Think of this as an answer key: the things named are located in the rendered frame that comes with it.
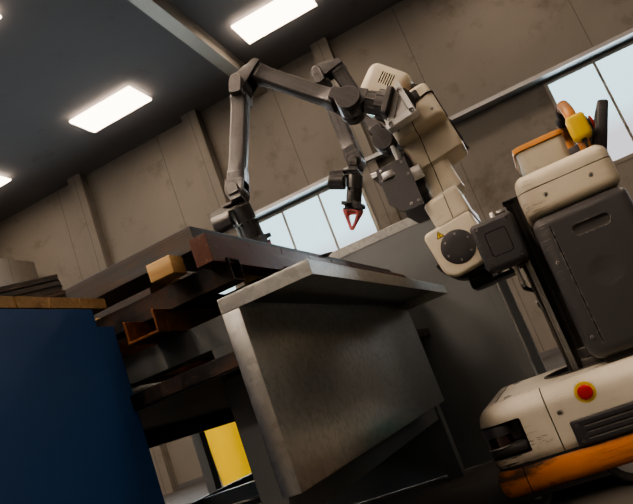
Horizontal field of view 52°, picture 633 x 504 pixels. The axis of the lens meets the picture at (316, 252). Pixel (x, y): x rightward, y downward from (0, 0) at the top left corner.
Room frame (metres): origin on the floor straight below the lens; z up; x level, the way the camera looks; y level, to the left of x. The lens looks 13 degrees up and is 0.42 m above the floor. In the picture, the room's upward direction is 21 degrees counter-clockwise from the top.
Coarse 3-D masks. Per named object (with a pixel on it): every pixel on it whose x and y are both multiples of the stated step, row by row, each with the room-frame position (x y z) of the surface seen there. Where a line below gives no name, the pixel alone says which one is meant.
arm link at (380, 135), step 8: (320, 64) 2.27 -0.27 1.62; (328, 64) 2.26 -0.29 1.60; (336, 64) 2.26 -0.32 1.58; (344, 64) 2.31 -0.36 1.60; (328, 72) 2.27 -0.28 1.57; (336, 72) 2.27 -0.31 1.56; (344, 72) 2.26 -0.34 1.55; (336, 80) 2.28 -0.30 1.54; (344, 80) 2.27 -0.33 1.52; (352, 80) 2.26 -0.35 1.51; (368, 120) 2.26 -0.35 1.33; (376, 120) 2.25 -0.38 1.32; (368, 128) 2.26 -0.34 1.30; (376, 128) 2.23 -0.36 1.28; (384, 128) 2.22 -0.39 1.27; (376, 136) 2.23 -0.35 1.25; (384, 136) 2.22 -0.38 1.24; (392, 136) 2.22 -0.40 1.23; (376, 144) 2.23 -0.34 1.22; (384, 144) 2.23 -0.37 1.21
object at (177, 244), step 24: (168, 240) 1.31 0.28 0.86; (240, 240) 1.50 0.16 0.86; (120, 264) 1.36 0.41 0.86; (144, 264) 1.34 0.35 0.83; (192, 264) 1.40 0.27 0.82; (360, 264) 2.38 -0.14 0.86; (72, 288) 1.40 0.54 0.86; (96, 288) 1.38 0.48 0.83; (120, 288) 1.38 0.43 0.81; (144, 288) 1.45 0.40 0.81
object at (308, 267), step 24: (312, 264) 1.17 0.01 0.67; (336, 264) 1.30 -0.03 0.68; (264, 288) 1.18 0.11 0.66; (288, 288) 1.35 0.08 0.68; (312, 288) 1.45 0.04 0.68; (336, 288) 1.57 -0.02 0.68; (360, 288) 1.71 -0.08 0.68; (384, 288) 1.87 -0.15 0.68; (408, 288) 2.07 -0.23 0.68; (432, 288) 2.14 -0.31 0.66
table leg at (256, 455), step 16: (224, 352) 1.35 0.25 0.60; (224, 384) 1.36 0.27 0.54; (240, 384) 1.35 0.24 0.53; (240, 400) 1.35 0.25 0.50; (240, 416) 1.36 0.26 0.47; (240, 432) 1.36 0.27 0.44; (256, 432) 1.35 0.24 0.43; (256, 448) 1.35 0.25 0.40; (256, 464) 1.36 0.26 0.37; (256, 480) 1.36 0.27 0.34; (272, 480) 1.35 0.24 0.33; (272, 496) 1.35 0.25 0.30
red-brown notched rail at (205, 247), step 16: (192, 240) 1.26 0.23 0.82; (208, 240) 1.26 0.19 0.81; (224, 240) 1.32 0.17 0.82; (208, 256) 1.26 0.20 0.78; (224, 256) 1.30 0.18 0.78; (240, 256) 1.37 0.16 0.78; (256, 256) 1.45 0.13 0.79; (272, 256) 1.53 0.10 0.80; (288, 256) 1.63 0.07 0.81; (304, 256) 1.73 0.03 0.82; (256, 272) 1.49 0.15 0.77; (272, 272) 1.55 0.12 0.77; (384, 272) 2.48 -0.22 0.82
